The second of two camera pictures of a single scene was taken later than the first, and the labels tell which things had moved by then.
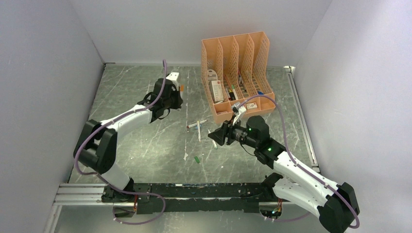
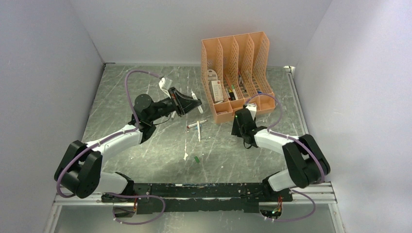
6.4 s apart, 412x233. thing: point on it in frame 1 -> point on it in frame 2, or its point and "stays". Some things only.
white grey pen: (195, 124) stays
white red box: (215, 88) stays
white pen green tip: (213, 141) -> (199, 107)
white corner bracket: (289, 69) stays
